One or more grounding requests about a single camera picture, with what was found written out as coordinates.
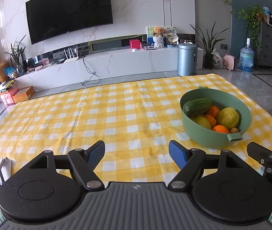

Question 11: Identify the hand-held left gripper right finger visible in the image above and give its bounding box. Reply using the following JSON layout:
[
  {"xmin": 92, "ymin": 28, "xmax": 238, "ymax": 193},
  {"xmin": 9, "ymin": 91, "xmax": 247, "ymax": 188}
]
[{"xmin": 168, "ymin": 140, "xmax": 246, "ymax": 190}]

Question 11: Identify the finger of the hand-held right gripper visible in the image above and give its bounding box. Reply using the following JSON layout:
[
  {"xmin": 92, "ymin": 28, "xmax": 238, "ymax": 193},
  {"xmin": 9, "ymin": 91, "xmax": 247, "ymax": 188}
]
[{"xmin": 246, "ymin": 142, "xmax": 272, "ymax": 168}]

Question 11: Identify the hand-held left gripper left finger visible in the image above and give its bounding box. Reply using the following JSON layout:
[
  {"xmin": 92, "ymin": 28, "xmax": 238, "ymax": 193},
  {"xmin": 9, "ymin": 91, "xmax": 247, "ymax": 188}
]
[{"xmin": 28, "ymin": 140, "xmax": 106, "ymax": 191}]

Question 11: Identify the green colander bowl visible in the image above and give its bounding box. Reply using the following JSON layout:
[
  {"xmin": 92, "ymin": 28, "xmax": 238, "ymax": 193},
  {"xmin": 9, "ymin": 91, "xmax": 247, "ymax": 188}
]
[{"xmin": 179, "ymin": 87, "xmax": 253, "ymax": 148}]

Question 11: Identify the yellow-green pear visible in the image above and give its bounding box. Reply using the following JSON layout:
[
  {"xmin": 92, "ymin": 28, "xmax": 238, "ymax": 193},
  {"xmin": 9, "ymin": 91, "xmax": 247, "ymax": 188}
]
[
  {"xmin": 216, "ymin": 107, "xmax": 240, "ymax": 130},
  {"xmin": 191, "ymin": 115, "xmax": 212, "ymax": 130}
]

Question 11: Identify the orange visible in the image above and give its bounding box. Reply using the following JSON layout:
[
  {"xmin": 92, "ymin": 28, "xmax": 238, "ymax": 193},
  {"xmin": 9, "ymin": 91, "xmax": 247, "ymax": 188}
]
[
  {"xmin": 212, "ymin": 125, "xmax": 230, "ymax": 134},
  {"xmin": 205, "ymin": 106, "xmax": 220, "ymax": 120},
  {"xmin": 203, "ymin": 114, "xmax": 217, "ymax": 128}
]

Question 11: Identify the green cucumber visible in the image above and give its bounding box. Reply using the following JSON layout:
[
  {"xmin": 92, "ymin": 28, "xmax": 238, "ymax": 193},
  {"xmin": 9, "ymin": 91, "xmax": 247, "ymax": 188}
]
[{"xmin": 183, "ymin": 97, "xmax": 212, "ymax": 119}]

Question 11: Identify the yellow checked tablecloth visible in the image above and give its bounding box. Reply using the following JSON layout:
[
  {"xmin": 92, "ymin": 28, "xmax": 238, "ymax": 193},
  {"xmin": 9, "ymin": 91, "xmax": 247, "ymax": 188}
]
[{"xmin": 0, "ymin": 74, "xmax": 272, "ymax": 183}]

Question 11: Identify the blue water jug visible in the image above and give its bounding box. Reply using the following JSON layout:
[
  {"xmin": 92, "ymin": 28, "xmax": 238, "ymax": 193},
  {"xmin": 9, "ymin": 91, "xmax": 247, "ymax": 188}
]
[{"xmin": 238, "ymin": 38, "xmax": 255, "ymax": 72}]

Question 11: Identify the dark cabinet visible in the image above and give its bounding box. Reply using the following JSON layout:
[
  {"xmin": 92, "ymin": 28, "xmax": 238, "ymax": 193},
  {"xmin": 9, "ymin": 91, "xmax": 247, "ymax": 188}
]
[{"xmin": 253, "ymin": 21, "xmax": 272, "ymax": 71}]

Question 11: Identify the white plastic stand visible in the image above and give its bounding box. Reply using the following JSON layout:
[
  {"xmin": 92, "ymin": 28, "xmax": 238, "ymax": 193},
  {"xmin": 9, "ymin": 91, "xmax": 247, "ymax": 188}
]
[{"xmin": 0, "ymin": 157, "xmax": 13, "ymax": 183}]

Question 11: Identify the pink fan heater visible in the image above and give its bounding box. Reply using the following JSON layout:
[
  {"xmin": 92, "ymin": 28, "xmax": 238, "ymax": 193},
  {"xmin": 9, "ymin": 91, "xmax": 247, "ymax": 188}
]
[{"xmin": 222, "ymin": 54, "xmax": 237, "ymax": 71}]

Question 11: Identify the white marble TV console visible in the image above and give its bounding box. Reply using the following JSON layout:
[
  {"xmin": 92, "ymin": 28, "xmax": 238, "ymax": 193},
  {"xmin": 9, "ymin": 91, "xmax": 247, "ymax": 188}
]
[{"xmin": 13, "ymin": 46, "xmax": 204, "ymax": 93}]

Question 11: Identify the orange cardboard box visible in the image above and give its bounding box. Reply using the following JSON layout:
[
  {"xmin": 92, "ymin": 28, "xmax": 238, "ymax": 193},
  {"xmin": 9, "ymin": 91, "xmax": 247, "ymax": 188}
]
[{"xmin": 12, "ymin": 86, "xmax": 35, "ymax": 104}]

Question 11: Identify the silver pedal trash can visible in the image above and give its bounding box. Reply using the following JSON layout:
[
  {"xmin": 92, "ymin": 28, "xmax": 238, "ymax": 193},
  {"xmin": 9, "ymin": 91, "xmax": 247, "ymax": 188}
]
[{"xmin": 177, "ymin": 43, "xmax": 198, "ymax": 77}]

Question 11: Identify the white router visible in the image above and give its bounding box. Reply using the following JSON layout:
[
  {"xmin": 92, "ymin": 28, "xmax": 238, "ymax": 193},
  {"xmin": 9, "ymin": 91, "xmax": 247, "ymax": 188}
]
[{"xmin": 63, "ymin": 46, "xmax": 79, "ymax": 64}]

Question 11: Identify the white plastic bag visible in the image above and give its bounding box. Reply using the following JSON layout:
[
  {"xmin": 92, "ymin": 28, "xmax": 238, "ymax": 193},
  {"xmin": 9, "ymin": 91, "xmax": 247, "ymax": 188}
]
[{"xmin": 212, "ymin": 49, "xmax": 224, "ymax": 69}]

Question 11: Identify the pink cardboard box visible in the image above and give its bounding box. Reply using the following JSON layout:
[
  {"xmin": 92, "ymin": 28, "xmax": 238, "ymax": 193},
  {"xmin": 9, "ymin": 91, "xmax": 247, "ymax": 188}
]
[{"xmin": 0, "ymin": 87, "xmax": 19, "ymax": 105}]

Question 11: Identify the long-leaf potted plant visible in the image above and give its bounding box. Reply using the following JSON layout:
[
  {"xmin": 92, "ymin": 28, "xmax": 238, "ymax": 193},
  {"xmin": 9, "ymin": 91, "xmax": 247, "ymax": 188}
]
[{"xmin": 189, "ymin": 21, "xmax": 230, "ymax": 70}]

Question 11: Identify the trailing pothos plant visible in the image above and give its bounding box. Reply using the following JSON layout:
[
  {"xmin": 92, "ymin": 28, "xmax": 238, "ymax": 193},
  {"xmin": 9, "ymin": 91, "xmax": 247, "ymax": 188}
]
[{"xmin": 236, "ymin": 4, "xmax": 266, "ymax": 58}]

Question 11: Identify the round paper fan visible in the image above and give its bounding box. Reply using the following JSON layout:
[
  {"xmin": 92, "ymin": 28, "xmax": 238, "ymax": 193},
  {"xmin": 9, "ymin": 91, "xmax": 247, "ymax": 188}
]
[{"xmin": 163, "ymin": 26, "xmax": 179, "ymax": 41}]

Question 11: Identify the brown teddy bear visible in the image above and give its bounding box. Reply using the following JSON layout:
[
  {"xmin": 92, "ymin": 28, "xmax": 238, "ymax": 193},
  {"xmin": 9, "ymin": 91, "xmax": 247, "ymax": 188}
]
[{"xmin": 153, "ymin": 26, "xmax": 164, "ymax": 38}]

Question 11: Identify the gold round vase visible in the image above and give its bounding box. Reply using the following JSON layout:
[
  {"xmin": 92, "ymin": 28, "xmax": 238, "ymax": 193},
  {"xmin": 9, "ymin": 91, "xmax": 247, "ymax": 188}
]
[{"xmin": 0, "ymin": 61, "xmax": 11, "ymax": 83}]

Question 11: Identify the green plant in glass vase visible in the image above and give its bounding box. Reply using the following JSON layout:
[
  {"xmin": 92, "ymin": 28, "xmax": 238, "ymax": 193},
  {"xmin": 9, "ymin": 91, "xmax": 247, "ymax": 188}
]
[{"xmin": 4, "ymin": 34, "xmax": 27, "ymax": 77}]

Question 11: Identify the black power cable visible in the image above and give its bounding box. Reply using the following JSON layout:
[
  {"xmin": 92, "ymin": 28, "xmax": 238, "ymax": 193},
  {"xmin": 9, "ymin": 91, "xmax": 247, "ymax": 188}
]
[{"xmin": 81, "ymin": 56, "xmax": 101, "ymax": 86}]

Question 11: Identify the black wall television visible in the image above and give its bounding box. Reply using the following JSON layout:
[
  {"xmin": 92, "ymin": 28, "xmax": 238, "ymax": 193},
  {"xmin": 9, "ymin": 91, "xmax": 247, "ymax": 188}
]
[{"xmin": 26, "ymin": 0, "xmax": 114, "ymax": 45}]

